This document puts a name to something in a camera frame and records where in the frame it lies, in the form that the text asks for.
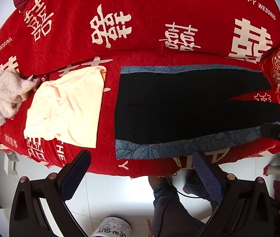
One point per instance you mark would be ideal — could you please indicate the person's leg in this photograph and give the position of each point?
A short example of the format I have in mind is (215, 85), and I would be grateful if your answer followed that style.
(169, 209)
(194, 185)

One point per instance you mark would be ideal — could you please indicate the red printed blanket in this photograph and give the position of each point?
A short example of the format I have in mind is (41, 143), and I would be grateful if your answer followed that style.
(154, 22)

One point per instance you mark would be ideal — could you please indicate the black pants with blue trim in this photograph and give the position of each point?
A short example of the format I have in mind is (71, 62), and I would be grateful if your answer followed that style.
(179, 103)

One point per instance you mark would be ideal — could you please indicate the grey plush toy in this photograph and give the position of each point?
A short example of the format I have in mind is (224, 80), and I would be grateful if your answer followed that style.
(6, 91)

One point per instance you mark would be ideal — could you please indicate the cream cloth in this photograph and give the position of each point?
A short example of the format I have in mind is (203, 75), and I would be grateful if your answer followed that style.
(63, 108)

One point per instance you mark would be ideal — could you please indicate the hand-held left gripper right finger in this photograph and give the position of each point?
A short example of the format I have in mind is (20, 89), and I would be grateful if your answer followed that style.
(207, 177)

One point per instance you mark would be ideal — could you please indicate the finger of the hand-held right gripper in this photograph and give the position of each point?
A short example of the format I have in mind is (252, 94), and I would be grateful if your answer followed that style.
(274, 131)

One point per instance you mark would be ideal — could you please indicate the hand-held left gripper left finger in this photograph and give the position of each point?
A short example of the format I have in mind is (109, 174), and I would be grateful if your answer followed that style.
(77, 175)

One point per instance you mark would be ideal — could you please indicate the white printed bucket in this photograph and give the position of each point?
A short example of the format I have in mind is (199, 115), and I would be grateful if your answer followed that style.
(112, 228)

